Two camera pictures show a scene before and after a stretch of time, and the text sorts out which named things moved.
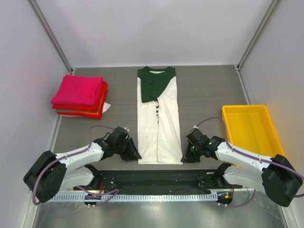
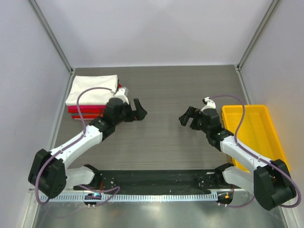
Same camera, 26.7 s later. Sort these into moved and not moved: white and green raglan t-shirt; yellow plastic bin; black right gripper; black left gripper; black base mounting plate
Moved: black right gripper; white and green raglan t-shirt; black left gripper
Not moved: yellow plastic bin; black base mounting plate
